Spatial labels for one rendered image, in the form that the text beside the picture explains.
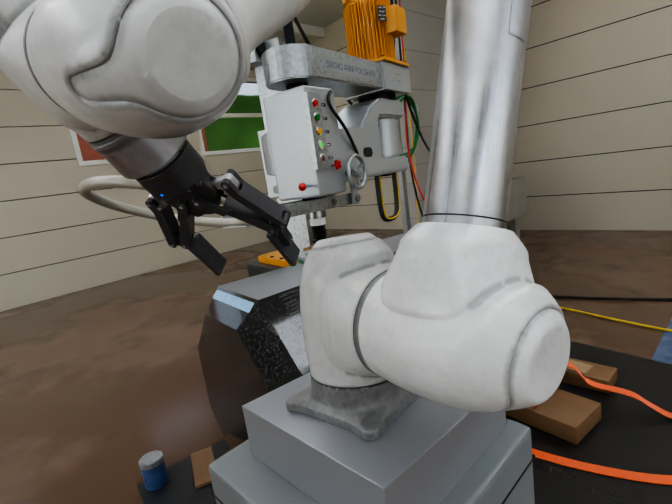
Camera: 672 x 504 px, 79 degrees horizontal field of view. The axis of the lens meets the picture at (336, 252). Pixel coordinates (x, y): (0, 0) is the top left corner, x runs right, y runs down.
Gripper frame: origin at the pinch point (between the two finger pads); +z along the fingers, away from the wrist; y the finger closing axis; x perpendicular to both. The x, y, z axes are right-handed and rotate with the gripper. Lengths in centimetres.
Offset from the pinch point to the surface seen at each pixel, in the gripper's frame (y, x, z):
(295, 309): 38, -33, 67
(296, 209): 39, -68, 54
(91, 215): 572, -331, 221
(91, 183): 56, -29, -3
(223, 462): 14.5, 23.6, 24.8
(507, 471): -30, 19, 36
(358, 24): 23, -177, 39
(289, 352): 35, -16, 66
